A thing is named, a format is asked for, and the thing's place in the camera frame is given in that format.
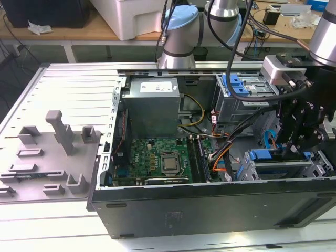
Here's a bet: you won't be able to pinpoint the small black device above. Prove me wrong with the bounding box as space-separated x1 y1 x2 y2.
263 8 280 26

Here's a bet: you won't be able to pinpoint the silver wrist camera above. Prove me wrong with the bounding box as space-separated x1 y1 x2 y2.
262 55 307 86

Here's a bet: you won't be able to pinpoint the black cable silver connector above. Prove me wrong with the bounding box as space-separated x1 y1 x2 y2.
154 0 175 64

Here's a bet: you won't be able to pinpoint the CPU socket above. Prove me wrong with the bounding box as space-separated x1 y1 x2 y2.
159 151 182 176

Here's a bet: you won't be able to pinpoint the silver optical drive cage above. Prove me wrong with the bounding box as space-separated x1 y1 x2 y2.
212 73 280 125

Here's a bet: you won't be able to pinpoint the black graphics card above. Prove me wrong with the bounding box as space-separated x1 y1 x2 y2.
144 177 190 185

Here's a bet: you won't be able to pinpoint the thick black camera cable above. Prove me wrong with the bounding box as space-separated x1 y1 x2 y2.
226 0 299 102

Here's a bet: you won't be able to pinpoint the wooden desk white legs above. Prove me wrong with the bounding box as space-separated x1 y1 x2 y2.
0 0 336 64

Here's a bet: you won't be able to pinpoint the large black box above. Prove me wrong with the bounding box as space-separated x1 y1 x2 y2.
5 0 91 29

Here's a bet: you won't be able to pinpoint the clear plastic bags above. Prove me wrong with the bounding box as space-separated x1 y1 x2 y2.
290 14 320 29

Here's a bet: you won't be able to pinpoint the grey parts rack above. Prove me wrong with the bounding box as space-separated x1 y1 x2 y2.
0 110 103 205

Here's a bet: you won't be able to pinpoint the black wire bundle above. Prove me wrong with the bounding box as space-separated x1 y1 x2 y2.
209 107 279 169

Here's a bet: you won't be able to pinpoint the silver flat tray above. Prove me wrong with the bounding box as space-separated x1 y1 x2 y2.
279 4 313 16

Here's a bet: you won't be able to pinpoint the orange yellow wire bundle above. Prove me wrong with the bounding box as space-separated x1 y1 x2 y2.
209 146 232 173

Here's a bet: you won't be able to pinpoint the blue drive latch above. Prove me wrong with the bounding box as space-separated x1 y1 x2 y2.
222 74 249 97

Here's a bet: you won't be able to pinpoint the crumpled white paper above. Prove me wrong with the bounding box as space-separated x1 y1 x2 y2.
27 20 54 35

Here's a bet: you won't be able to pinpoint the green motherboard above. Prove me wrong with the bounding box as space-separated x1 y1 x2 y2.
111 136 218 186

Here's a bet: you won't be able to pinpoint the yellow black wire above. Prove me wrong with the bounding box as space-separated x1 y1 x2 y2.
178 93 205 132

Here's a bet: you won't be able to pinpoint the silver disk bay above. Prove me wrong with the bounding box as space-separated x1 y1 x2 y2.
243 148 331 182

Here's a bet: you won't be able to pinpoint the blue data wire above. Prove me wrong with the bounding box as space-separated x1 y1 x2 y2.
263 130 277 150

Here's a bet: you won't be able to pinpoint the white plastic box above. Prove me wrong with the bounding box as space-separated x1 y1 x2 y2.
90 0 169 41

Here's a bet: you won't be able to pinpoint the silver power supply unit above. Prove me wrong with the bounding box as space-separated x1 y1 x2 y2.
121 78 182 139

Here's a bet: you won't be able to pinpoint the black open PC case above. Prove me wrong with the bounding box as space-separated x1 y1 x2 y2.
86 60 336 240

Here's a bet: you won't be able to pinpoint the blue cardboard box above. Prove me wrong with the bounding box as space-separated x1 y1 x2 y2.
306 0 329 12

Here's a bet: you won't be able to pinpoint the hard disk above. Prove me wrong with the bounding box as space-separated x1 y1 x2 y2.
249 149 315 179

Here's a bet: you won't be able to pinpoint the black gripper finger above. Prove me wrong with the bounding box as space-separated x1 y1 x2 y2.
290 125 329 154
277 99 305 150

